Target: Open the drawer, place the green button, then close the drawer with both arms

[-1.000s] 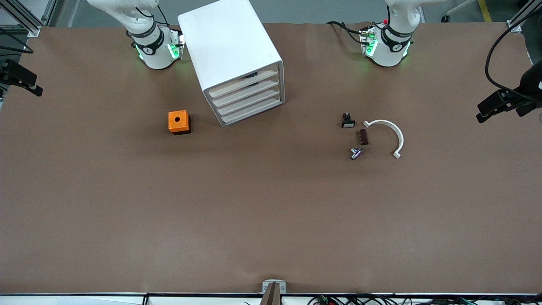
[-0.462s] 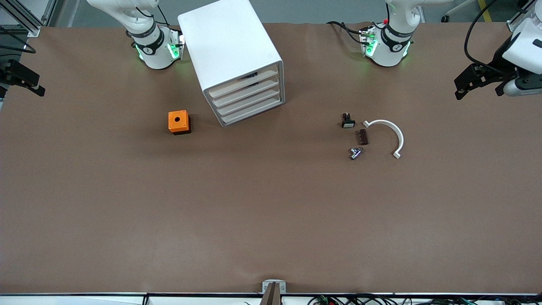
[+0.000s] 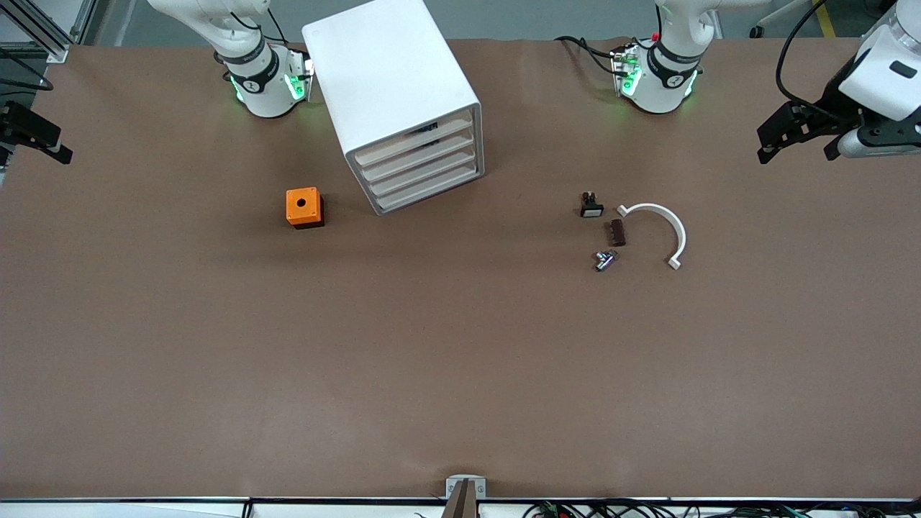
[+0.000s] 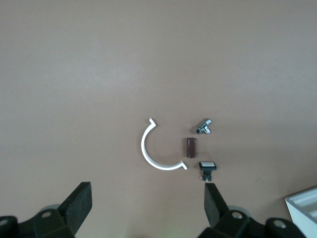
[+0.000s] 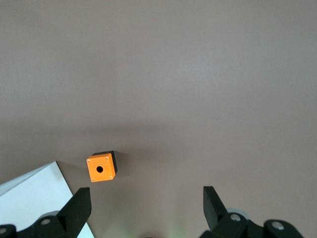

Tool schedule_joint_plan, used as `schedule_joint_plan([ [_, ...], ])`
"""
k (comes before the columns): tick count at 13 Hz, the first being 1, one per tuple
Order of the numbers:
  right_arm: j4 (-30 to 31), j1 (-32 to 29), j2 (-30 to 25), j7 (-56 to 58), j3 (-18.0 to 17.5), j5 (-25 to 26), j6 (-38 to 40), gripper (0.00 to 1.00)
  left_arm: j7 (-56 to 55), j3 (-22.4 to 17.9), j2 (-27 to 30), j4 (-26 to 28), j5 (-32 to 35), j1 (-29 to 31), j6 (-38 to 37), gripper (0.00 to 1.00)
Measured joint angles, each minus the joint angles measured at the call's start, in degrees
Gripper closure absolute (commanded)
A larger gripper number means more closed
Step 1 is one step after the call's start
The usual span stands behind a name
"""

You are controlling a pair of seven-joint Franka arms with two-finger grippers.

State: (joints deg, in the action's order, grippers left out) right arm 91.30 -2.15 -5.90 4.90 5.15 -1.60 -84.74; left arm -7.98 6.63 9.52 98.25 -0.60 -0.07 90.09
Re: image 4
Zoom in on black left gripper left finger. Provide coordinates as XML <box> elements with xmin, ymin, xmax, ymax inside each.
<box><xmin>0</xmin><ymin>182</ymin><xmax>93</xmax><ymax>238</ymax></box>

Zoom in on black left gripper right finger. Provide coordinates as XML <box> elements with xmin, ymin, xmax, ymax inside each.
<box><xmin>198</xmin><ymin>182</ymin><xmax>308</xmax><ymax>238</ymax></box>

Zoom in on small rectangular white-faced push button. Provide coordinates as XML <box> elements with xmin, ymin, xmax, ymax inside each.
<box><xmin>199</xmin><ymin>161</ymin><xmax>219</xmax><ymax>183</ymax></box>

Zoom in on white drawer cabinet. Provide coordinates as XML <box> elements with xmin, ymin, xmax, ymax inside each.
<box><xmin>284</xmin><ymin>187</ymin><xmax>317</xmax><ymax>238</ymax></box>

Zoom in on maroon cylindrical component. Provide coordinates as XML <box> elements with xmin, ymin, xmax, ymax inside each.
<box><xmin>183</xmin><ymin>137</ymin><xmax>198</xmax><ymax>159</ymax></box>

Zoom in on chrome metal valve fitting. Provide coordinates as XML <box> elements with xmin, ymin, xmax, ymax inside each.
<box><xmin>193</xmin><ymin>119</ymin><xmax>213</xmax><ymax>136</ymax></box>

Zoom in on white half-ring pipe clamp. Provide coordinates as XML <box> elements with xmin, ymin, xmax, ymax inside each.
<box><xmin>141</xmin><ymin>117</ymin><xmax>189</xmax><ymax>172</ymax></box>

